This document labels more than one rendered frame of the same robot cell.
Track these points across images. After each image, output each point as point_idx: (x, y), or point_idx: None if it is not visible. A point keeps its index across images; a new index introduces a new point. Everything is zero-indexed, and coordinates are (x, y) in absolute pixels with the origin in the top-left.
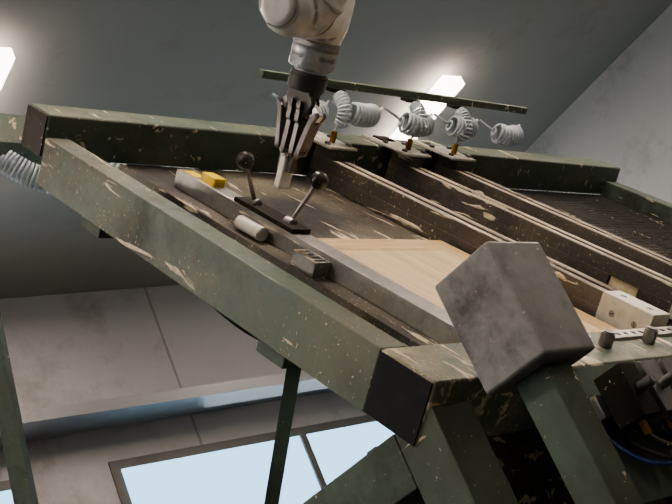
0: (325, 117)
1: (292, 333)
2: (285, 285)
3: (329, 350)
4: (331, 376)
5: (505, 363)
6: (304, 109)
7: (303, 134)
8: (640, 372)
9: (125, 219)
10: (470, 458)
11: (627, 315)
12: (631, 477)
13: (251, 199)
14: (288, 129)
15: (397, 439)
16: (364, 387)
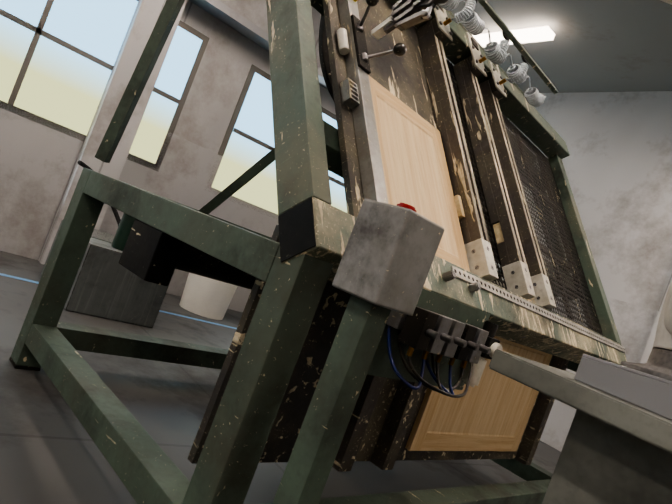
0: (429, 19)
1: (287, 134)
2: (307, 104)
3: (293, 165)
4: (282, 179)
5: (353, 283)
6: (423, 2)
7: (409, 17)
8: (437, 322)
9: None
10: (300, 297)
11: (479, 260)
12: (383, 359)
13: (359, 24)
14: (406, 5)
15: (278, 248)
16: (289, 204)
